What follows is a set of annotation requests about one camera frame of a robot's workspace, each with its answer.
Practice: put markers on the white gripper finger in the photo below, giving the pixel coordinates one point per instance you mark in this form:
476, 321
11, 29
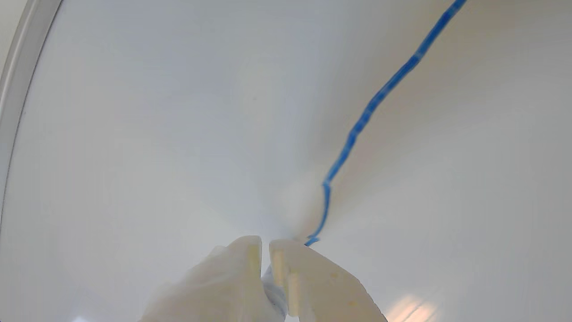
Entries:
326, 290
214, 286

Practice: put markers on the blue whiteboard marker pen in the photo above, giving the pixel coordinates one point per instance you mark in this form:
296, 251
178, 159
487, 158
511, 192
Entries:
273, 295

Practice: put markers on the large white whiteboard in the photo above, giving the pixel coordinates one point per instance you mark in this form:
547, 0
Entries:
178, 134

